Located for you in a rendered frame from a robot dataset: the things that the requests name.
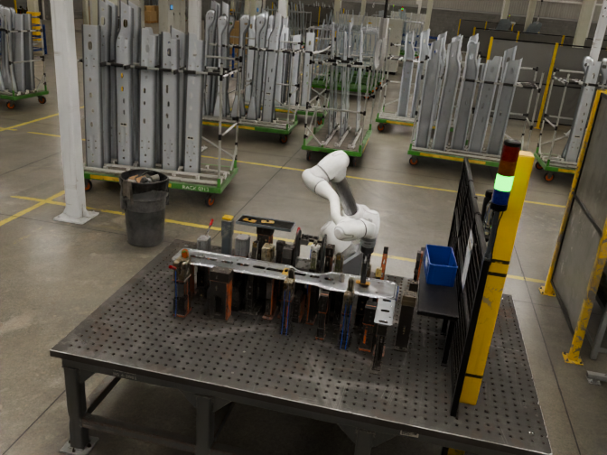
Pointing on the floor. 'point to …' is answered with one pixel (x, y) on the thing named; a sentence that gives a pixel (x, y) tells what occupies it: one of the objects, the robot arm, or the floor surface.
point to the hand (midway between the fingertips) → (363, 276)
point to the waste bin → (144, 205)
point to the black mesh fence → (477, 269)
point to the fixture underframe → (208, 422)
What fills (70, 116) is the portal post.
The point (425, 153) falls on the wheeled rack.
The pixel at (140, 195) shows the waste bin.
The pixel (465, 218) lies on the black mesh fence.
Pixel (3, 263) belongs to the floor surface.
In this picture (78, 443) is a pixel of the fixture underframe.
